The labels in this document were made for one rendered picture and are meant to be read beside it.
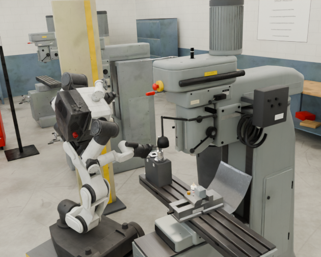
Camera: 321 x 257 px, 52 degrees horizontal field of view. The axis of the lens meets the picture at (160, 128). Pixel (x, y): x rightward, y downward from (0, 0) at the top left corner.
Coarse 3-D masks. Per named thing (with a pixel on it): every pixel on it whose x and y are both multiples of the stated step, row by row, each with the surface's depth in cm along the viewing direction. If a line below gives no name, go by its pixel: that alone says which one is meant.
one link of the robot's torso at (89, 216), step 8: (88, 192) 221; (88, 200) 223; (104, 200) 235; (88, 208) 226; (96, 208) 243; (104, 208) 240; (80, 216) 244; (88, 216) 237; (96, 216) 245; (88, 224) 240; (96, 224) 249
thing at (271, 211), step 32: (288, 96) 227; (288, 128) 223; (224, 160) 244; (256, 160) 218; (288, 160) 232; (256, 192) 225; (288, 192) 240; (256, 224) 233; (288, 224) 249; (288, 256) 262
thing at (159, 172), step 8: (152, 152) 257; (152, 160) 247; (160, 160) 243; (168, 160) 246; (152, 168) 248; (160, 168) 241; (168, 168) 245; (152, 176) 251; (160, 176) 243; (168, 176) 247; (160, 184) 245; (168, 184) 249
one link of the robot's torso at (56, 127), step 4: (56, 124) 231; (56, 128) 231; (60, 132) 227; (60, 136) 230; (88, 140) 222; (76, 144) 218; (80, 144) 218; (84, 144) 222; (80, 148) 223; (84, 148) 226; (76, 152) 223; (80, 152) 226
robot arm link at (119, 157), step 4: (112, 152) 214; (116, 152) 214; (124, 152) 215; (128, 152) 215; (132, 152) 216; (116, 156) 213; (120, 156) 212; (124, 156) 214; (128, 156) 216; (132, 156) 219; (116, 160) 215; (120, 160) 214; (124, 160) 217
